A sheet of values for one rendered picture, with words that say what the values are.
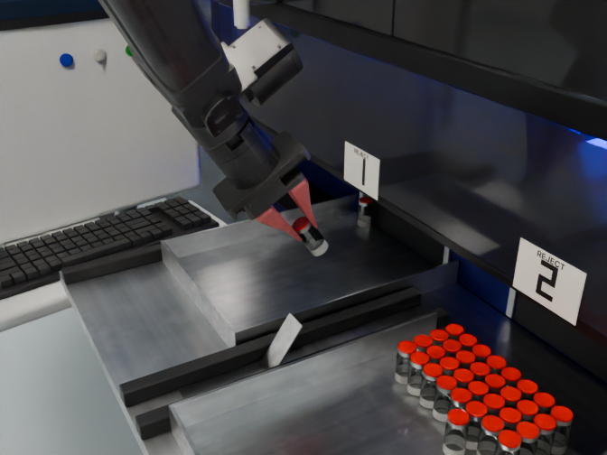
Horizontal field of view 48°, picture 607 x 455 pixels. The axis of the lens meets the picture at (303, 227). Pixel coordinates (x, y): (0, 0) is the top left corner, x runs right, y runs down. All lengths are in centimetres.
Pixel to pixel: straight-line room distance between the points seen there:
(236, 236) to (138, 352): 29
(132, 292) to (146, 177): 46
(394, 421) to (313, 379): 11
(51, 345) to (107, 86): 132
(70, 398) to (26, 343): 36
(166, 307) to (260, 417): 25
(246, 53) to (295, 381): 36
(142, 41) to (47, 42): 78
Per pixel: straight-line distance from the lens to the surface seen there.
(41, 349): 244
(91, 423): 211
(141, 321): 91
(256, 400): 76
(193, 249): 104
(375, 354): 82
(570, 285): 72
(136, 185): 138
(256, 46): 65
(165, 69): 52
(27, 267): 119
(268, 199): 69
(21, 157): 128
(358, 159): 97
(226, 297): 93
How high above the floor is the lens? 139
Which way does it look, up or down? 27 degrees down
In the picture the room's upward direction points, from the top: straight up
